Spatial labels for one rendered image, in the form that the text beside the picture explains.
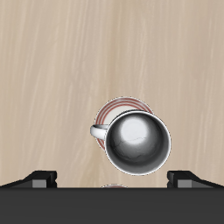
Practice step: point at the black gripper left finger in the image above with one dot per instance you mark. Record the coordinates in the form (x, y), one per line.
(40, 178)

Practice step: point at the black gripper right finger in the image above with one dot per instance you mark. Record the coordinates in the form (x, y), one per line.
(182, 178)

